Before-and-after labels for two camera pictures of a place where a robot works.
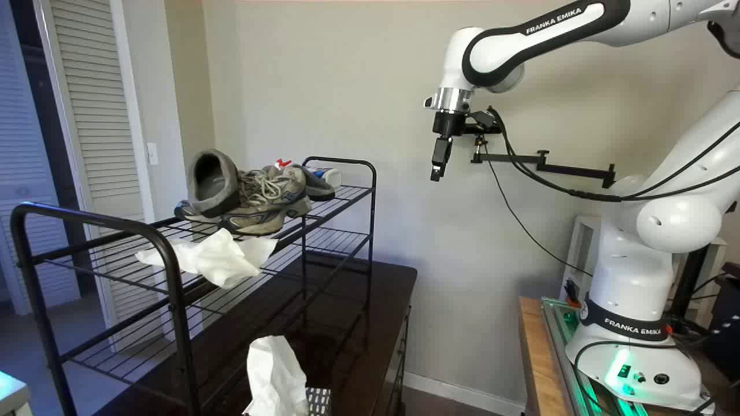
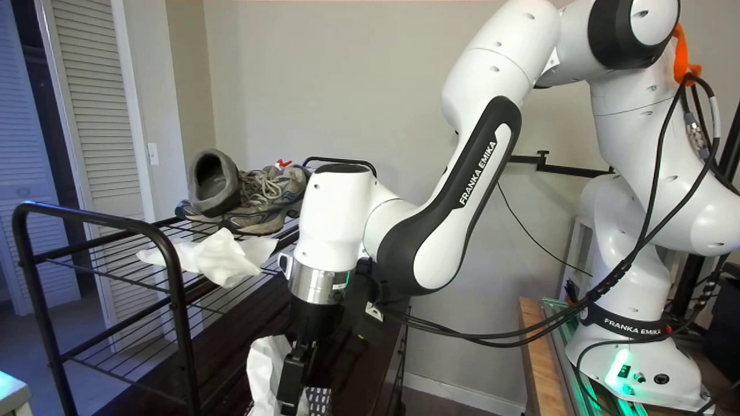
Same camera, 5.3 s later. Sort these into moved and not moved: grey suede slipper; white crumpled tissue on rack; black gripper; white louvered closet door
Moved: black gripper
Not moved: white crumpled tissue on rack; grey suede slipper; white louvered closet door
